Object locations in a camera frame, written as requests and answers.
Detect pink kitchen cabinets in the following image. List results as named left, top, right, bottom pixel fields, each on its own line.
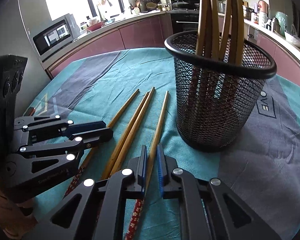
left=45, top=12, right=300, bottom=86

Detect teal kitchen appliance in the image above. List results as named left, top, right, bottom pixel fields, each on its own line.
left=275, top=11, right=289, bottom=36

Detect teal grey tablecloth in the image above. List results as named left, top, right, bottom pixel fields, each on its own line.
left=31, top=48, right=300, bottom=239

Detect silver microwave oven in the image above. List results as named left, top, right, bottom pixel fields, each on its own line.
left=32, top=14, right=80, bottom=61

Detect black mesh utensil holder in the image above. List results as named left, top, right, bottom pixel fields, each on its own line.
left=165, top=30, right=277, bottom=152

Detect black built-in oven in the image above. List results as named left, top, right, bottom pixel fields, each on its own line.
left=170, top=0, right=200, bottom=34

